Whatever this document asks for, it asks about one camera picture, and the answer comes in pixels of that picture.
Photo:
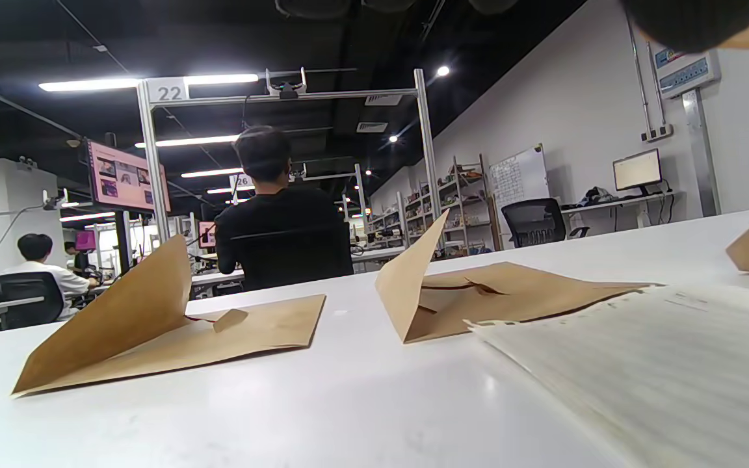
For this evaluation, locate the metal storage shelving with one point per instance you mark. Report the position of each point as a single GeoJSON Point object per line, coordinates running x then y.
{"type": "Point", "coordinates": [459, 201]}

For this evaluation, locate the pink screen monitor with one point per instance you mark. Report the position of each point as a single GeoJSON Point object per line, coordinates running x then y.
{"type": "Point", "coordinates": [124, 175]}

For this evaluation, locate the white desk with metal legs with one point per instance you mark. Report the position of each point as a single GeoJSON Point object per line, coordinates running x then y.
{"type": "Point", "coordinates": [378, 253]}

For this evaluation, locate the white electrical panel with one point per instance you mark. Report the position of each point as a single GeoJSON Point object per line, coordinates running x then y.
{"type": "Point", "coordinates": [686, 71]}

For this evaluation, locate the black frame camera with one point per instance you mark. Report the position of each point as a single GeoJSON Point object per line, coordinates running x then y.
{"type": "Point", "coordinates": [287, 88]}

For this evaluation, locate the white lined paper sheet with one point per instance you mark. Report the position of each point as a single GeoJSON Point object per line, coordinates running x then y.
{"type": "Point", "coordinates": [641, 377]}

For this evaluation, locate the bright computer monitor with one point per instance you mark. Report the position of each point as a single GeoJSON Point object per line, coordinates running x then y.
{"type": "Point", "coordinates": [636, 170]}

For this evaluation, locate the person's left hand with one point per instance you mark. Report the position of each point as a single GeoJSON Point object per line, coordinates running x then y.
{"type": "Point", "coordinates": [693, 23]}

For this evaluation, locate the white whiteboard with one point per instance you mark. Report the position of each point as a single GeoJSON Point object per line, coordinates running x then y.
{"type": "Point", "coordinates": [521, 179]}

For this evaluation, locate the white wall desk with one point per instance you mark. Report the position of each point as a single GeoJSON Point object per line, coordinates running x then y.
{"type": "Point", "coordinates": [621, 200]}

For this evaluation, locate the long ceiling light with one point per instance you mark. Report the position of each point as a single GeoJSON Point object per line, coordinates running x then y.
{"type": "Point", "coordinates": [88, 84]}
{"type": "Point", "coordinates": [192, 140]}
{"type": "Point", "coordinates": [212, 172]}

